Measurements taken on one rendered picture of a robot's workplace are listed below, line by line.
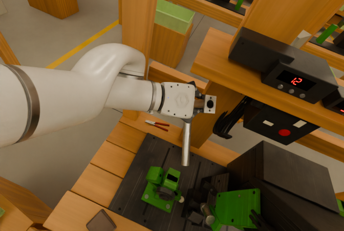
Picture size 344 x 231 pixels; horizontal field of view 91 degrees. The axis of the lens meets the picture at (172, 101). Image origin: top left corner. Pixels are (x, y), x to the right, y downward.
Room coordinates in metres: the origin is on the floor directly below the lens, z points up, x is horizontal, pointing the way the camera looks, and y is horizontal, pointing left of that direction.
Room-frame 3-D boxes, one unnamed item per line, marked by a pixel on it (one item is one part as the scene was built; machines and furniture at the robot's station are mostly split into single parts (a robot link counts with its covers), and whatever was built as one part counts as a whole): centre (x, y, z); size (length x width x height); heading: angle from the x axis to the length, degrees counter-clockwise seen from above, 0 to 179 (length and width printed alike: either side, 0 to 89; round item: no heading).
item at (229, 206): (0.17, -0.38, 1.17); 0.13 x 0.12 x 0.20; 86
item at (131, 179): (0.23, -0.46, 0.89); 1.10 x 0.42 x 0.02; 86
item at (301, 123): (0.45, -0.36, 1.42); 0.17 x 0.12 x 0.15; 86
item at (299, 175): (0.36, -0.58, 1.07); 0.30 x 0.18 x 0.34; 86
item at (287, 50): (0.47, -0.18, 1.59); 0.15 x 0.07 x 0.07; 86
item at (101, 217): (0.00, 0.10, 0.91); 0.10 x 0.08 x 0.03; 64
